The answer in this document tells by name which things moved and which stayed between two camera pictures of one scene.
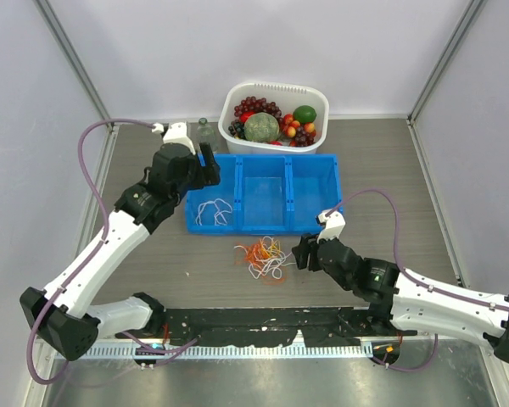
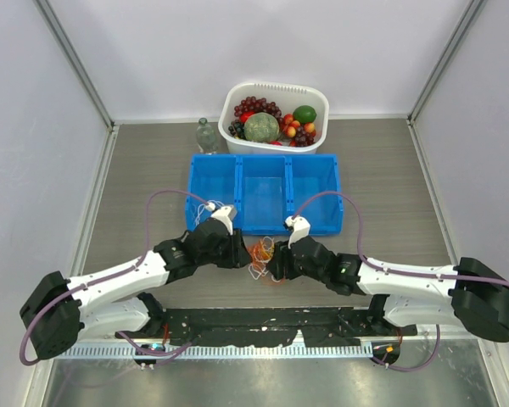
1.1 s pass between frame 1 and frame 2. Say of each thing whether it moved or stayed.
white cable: stayed
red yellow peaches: stayed
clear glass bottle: stayed
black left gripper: moved
